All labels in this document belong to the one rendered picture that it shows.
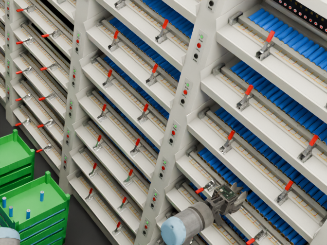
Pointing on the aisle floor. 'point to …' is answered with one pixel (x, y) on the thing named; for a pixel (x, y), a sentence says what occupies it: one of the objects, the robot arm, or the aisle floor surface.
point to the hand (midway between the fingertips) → (242, 192)
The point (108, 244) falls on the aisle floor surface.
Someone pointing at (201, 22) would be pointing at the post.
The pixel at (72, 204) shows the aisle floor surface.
